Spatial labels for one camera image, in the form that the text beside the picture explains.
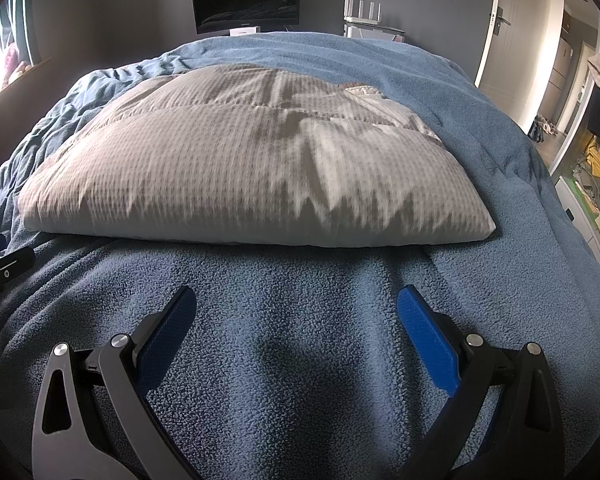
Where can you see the beige hooded puffer jacket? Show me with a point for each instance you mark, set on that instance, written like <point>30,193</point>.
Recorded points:
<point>230,160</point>

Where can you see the white door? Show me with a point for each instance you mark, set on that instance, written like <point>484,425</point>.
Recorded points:
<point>525,50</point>

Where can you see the white box under router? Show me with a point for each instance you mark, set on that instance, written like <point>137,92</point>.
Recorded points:
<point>375,34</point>

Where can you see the window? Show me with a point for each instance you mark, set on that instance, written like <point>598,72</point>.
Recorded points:
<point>2,45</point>

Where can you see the white router with antennas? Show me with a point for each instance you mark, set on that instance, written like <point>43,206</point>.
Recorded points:
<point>370,19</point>

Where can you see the pink plush toy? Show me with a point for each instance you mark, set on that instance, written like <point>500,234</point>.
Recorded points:
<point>15,62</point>

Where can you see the blue fleece blanket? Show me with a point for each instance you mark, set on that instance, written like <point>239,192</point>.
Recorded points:
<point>290,310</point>

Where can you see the pile of clothes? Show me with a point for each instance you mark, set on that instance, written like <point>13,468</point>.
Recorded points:
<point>597,175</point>

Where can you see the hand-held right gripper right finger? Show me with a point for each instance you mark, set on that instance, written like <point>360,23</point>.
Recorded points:
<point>425,337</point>

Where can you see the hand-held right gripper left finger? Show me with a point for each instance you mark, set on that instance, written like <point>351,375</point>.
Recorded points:
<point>172,327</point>

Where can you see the black monitor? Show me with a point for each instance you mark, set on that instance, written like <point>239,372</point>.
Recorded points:
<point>245,0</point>

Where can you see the small white box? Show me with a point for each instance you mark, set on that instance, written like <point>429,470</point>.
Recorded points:
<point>244,32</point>

